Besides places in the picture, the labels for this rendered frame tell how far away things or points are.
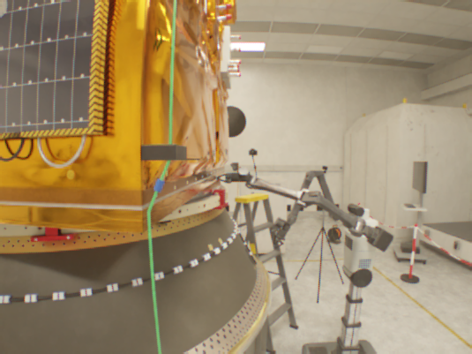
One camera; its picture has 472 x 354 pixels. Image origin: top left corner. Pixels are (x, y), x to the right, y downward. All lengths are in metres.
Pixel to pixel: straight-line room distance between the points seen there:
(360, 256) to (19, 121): 1.88
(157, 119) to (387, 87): 10.27
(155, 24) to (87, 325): 0.84
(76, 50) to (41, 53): 0.08
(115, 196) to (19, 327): 0.57
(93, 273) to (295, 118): 8.51
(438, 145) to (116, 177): 6.92
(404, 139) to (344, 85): 4.02
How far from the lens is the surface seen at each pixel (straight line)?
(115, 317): 0.92
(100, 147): 0.54
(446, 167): 7.28
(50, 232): 0.89
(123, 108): 0.52
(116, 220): 0.54
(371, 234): 1.73
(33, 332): 0.95
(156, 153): 0.49
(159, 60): 0.57
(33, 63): 0.62
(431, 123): 7.03
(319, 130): 9.18
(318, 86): 9.48
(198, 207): 1.07
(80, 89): 0.53
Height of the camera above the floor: 1.89
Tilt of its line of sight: 4 degrees down
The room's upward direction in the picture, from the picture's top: straight up
